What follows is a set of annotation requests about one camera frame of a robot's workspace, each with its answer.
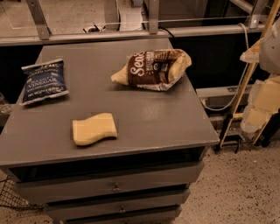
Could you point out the grey drawer cabinet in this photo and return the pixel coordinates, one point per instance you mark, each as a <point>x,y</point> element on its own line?
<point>161,140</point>

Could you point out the brown chip bag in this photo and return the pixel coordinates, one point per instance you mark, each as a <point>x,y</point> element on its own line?
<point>156,70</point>

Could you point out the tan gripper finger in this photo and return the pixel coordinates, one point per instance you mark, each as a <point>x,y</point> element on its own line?
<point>252,54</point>
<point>263,103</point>

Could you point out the yellow sponge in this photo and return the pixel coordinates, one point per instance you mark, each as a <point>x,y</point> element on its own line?
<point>93,129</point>

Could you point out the metal railing frame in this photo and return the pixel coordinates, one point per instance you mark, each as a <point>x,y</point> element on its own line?
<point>45,22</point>

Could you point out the blue chip bag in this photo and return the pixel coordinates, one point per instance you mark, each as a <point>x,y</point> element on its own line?
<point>43,81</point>

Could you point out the yellow wooden pole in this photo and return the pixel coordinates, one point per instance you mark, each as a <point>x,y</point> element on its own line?
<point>247,73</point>

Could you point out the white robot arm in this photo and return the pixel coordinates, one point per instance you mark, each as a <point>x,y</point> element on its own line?
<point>269,58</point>

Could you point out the top drawer knob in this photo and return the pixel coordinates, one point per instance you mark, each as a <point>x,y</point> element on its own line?
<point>116,188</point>

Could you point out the drawer knob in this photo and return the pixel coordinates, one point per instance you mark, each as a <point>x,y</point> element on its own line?
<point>122,210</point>
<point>116,188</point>

